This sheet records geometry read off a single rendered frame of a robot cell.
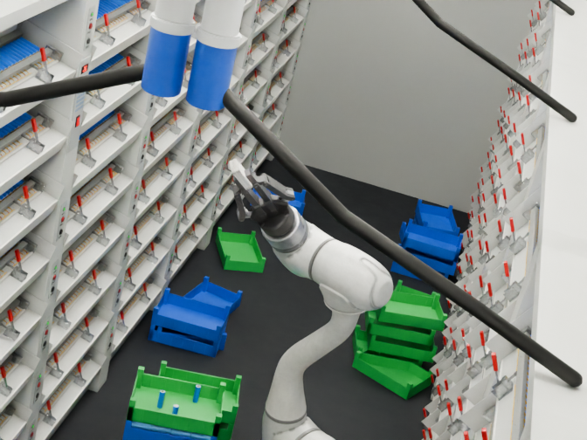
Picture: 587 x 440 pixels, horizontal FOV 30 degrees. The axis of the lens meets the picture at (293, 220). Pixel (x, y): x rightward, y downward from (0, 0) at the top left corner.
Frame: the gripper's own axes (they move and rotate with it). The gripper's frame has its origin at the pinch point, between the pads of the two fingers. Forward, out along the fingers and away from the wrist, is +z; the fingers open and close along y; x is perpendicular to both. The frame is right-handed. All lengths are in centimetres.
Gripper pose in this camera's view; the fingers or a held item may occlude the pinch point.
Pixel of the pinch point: (241, 174)
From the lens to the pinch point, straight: 213.1
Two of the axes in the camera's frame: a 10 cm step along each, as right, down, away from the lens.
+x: 2.3, 8.1, -5.4
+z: -3.5, -4.5, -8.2
